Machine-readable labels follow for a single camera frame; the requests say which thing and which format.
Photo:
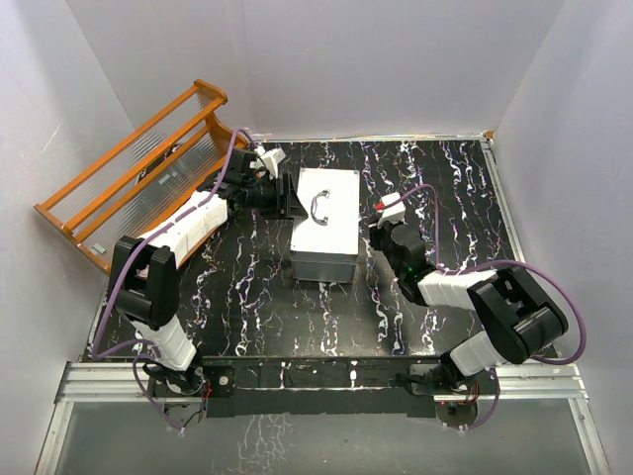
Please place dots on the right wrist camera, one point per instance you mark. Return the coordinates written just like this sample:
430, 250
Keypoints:
391, 209

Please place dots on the wooden shelf rack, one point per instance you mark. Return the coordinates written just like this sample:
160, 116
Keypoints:
143, 180

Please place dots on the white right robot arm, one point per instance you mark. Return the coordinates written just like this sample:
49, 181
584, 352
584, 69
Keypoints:
518, 317

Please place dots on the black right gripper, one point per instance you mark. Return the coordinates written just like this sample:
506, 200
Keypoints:
375, 233

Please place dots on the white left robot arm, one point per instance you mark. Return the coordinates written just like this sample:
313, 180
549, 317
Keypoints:
144, 278

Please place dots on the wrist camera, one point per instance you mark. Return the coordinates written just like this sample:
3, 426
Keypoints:
391, 209
270, 159

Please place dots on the silver metal medicine case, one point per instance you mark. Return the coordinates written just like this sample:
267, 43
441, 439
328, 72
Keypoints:
324, 246

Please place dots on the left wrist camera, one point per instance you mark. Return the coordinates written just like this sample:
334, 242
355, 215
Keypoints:
270, 159

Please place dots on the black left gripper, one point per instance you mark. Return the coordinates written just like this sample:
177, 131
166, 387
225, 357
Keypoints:
287, 205

